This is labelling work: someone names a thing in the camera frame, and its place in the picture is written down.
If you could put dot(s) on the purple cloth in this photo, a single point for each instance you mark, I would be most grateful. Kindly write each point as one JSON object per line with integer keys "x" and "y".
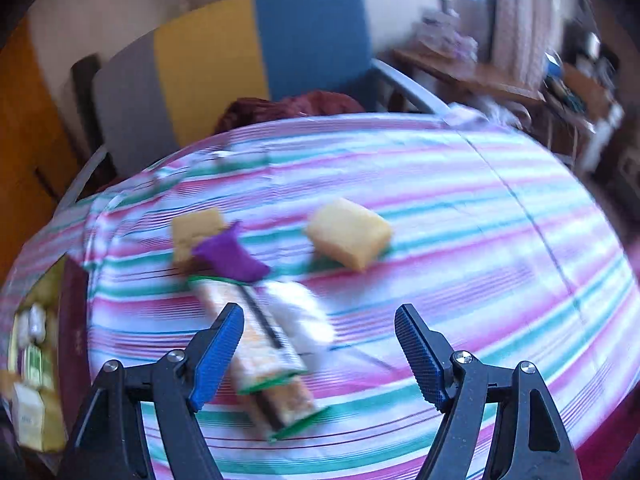
{"x": 230, "y": 255}

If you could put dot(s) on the small white packet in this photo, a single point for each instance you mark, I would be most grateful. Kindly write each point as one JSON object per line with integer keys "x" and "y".
{"x": 36, "y": 320}

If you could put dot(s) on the white crinkled packet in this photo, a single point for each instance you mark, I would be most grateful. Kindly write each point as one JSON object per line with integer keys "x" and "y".
{"x": 305, "y": 320}

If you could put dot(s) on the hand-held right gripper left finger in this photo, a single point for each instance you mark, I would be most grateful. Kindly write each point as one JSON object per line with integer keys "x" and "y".
{"x": 215, "y": 360}

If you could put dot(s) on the maroon and gold tin box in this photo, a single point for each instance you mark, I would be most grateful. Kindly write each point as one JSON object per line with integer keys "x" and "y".
{"x": 72, "y": 335}

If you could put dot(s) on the pale yellow box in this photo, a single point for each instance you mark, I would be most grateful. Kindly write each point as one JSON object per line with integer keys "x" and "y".
{"x": 37, "y": 420}

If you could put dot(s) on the yellow sponge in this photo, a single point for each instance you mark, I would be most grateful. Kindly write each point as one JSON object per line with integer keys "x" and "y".
{"x": 350, "y": 235}

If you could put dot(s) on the pink clear packet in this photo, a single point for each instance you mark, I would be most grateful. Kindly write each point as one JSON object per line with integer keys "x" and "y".
{"x": 460, "y": 42}

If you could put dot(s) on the green and yellow packet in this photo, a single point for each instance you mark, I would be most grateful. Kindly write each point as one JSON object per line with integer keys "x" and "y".
{"x": 37, "y": 367}

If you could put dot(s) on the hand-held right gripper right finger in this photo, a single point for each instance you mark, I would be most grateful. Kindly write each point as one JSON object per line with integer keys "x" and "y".
{"x": 425, "y": 365}

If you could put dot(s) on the grey yellow blue armchair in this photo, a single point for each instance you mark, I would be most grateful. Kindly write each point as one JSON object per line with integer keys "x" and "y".
{"x": 310, "y": 40}

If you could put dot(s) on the dark red cloth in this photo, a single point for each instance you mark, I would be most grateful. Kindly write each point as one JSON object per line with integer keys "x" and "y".
{"x": 300, "y": 107}

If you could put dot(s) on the cracker packet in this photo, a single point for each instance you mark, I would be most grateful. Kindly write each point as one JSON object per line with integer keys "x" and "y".
{"x": 290, "y": 405}
{"x": 270, "y": 355}

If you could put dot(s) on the striped tablecloth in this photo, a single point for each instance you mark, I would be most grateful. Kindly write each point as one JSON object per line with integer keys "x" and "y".
{"x": 450, "y": 210}

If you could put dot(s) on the tan sponge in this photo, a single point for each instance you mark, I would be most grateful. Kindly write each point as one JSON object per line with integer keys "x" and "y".
{"x": 195, "y": 230}

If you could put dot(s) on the wooden side table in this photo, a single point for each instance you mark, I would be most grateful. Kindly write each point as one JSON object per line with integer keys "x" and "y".
{"x": 475, "y": 77}

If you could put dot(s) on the wooden wardrobe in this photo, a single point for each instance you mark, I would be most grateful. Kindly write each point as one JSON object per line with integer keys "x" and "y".
{"x": 25, "y": 135}

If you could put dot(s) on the patterned curtain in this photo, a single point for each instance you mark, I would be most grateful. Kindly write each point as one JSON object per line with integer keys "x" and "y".
{"x": 520, "y": 25}

